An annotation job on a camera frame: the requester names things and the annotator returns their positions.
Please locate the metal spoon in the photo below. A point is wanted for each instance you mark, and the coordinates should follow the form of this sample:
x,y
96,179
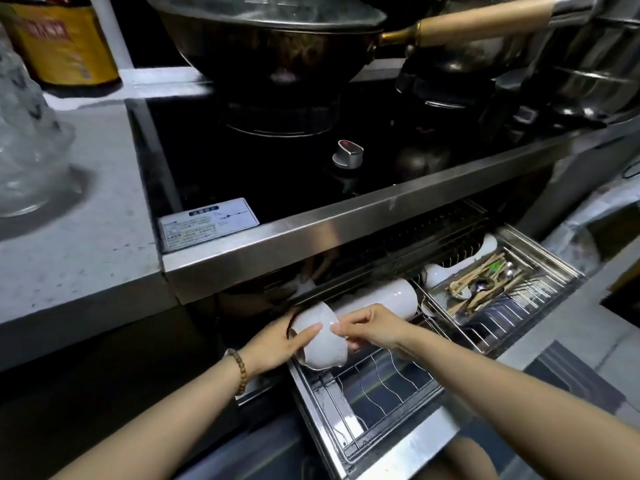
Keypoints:
x,y
506,272

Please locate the single white ceramic bowl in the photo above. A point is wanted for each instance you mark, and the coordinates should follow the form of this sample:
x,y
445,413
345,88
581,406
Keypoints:
x,y
322,347

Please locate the person's left hand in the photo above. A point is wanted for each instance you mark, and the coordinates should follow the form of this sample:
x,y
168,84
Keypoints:
x,y
270,347

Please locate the person's right thumb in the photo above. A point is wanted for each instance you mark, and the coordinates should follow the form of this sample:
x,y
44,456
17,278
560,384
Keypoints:
x,y
346,332

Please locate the person's right hand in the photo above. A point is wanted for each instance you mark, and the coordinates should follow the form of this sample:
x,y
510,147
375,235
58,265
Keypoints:
x,y
382,328

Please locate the person's left thumb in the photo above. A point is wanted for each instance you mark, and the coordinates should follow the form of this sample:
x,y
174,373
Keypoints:
x,y
306,332

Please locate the white label sticker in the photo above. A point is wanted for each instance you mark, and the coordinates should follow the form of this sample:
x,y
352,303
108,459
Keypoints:
x,y
209,223

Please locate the bundle of wooden chopsticks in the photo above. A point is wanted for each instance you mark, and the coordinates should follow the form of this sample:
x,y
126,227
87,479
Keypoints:
x,y
482,284

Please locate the row of white bowls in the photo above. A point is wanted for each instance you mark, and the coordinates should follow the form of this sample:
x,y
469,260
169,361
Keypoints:
x,y
385,299

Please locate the person's right forearm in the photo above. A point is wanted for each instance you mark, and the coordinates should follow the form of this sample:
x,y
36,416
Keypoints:
x,y
510,404

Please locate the person's left forearm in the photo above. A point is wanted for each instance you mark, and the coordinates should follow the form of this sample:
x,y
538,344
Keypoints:
x,y
165,424

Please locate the person's leg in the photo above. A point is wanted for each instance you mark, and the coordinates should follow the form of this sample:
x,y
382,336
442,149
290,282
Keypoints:
x,y
462,459

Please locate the dark floor mat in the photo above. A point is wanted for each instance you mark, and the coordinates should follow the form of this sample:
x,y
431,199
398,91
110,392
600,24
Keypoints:
x,y
575,377

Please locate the large stainless steel pot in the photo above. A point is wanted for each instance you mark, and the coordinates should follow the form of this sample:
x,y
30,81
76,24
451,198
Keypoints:
x,y
595,59

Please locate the silver stove knob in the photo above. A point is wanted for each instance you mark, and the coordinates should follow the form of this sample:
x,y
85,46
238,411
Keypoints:
x,y
526,115
348,153

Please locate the clear plastic bag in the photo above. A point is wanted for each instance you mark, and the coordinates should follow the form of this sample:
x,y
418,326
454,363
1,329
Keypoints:
x,y
27,134

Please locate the yellow labelled container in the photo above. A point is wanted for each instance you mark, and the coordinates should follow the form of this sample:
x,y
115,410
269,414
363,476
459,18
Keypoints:
x,y
60,39

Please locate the black burner grate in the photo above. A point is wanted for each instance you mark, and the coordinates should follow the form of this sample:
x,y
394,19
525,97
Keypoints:
x,y
440,92

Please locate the black glass gas stove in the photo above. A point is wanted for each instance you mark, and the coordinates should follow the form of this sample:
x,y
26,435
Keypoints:
x,y
200,159

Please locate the steel dish rack drawer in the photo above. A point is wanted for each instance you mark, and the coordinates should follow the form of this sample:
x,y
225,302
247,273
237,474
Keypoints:
x,y
380,394

